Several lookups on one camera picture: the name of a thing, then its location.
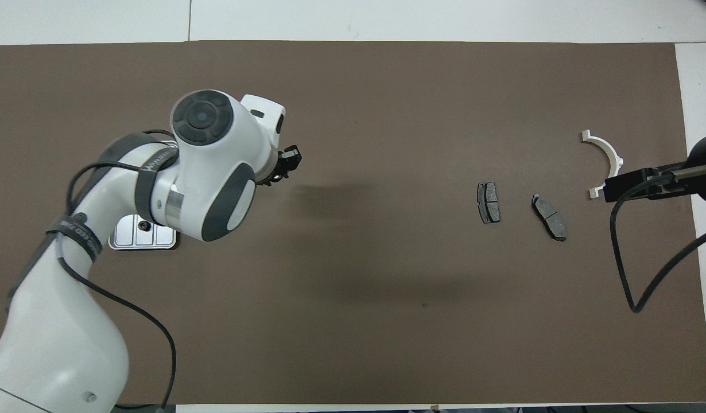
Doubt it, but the white curved plastic bracket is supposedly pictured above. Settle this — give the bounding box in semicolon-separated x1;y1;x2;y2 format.
581;130;624;200

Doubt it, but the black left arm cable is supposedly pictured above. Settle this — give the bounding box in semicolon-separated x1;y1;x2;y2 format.
55;129;179;413

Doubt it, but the silver metal tray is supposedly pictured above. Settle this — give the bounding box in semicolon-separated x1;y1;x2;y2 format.
108;213;179;251

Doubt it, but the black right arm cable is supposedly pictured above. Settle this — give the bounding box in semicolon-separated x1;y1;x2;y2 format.
610;189;706;313

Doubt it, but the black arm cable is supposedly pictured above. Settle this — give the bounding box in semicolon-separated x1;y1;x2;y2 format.
55;129;179;413
610;189;706;313

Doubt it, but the rectangular dark brake pad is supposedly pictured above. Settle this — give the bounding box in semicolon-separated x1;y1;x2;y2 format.
477;181;501;224

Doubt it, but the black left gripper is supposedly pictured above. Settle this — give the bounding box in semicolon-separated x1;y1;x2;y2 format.
255;145;303;186

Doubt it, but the brown table mat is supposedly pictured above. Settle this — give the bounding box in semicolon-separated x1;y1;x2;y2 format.
0;40;706;405

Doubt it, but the curved dark brake pad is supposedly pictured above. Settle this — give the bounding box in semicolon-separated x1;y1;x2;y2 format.
531;193;567;242

